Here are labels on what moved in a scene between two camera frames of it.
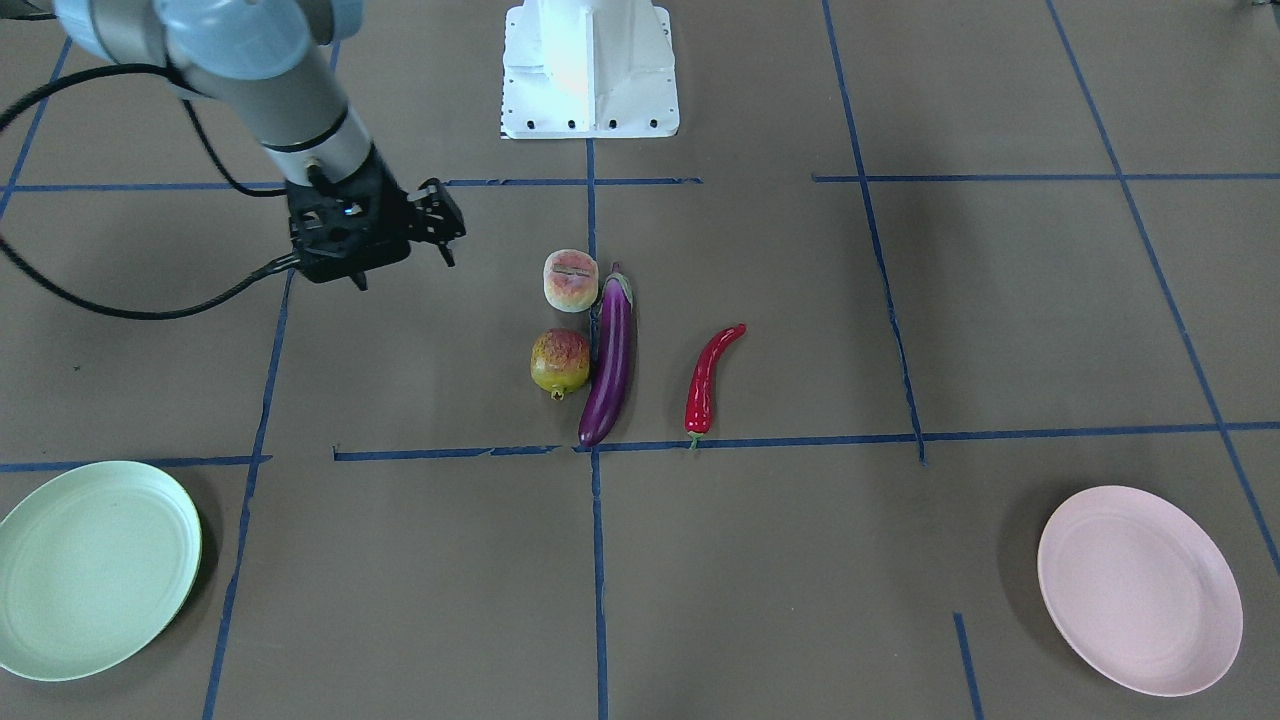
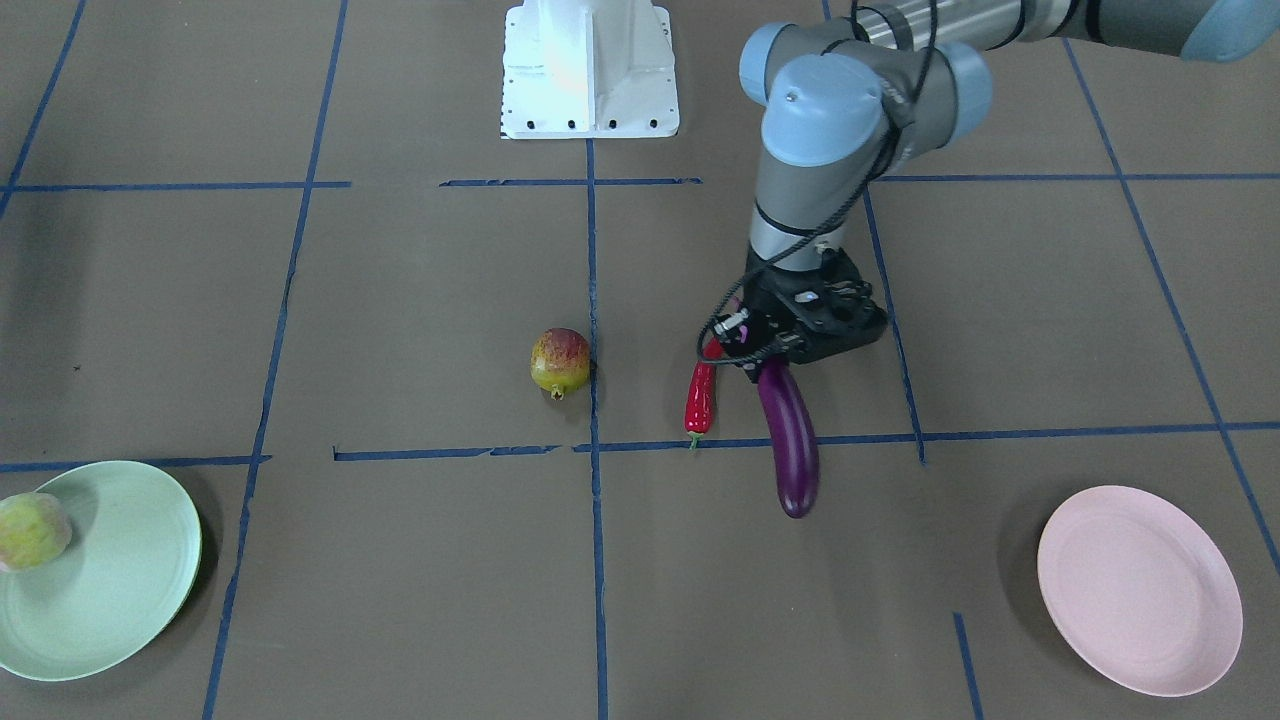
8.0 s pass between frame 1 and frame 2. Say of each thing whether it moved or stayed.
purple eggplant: moved
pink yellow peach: moved
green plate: stayed
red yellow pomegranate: stayed
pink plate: stayed
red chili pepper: stayed
